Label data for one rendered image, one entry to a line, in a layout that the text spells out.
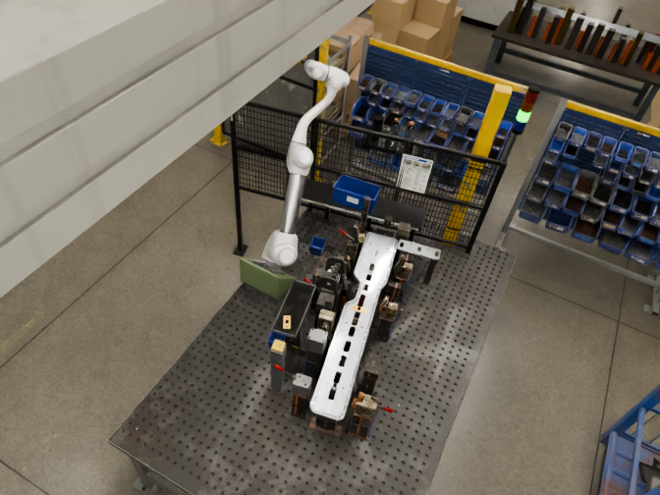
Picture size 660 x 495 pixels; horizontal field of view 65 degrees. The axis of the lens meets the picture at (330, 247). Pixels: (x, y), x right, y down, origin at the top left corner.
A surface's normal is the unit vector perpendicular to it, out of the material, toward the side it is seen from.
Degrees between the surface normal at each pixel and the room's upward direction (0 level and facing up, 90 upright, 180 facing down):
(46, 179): 90
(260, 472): 0
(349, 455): 0
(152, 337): 0
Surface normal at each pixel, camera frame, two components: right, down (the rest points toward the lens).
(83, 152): 0.88, 0.39
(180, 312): 0.08, -0.68
